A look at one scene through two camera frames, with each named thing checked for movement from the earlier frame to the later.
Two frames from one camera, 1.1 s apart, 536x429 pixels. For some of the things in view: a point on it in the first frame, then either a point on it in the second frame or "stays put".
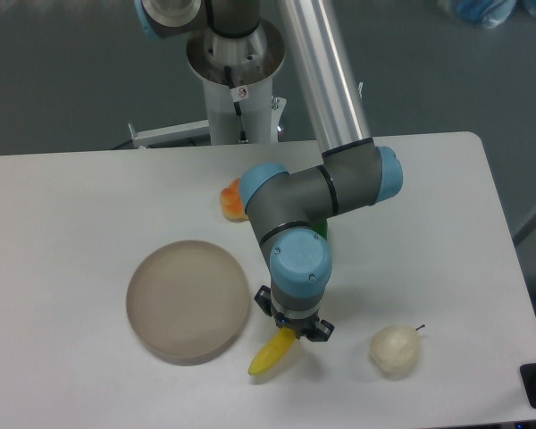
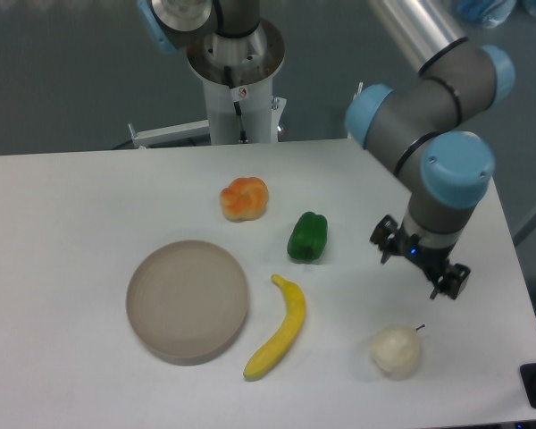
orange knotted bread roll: x=232 y=204 stays put
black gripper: x=311 y=326 -> x=430 y=258
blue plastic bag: x=488 y=13 stays put
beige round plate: x=188 y=302 stays put
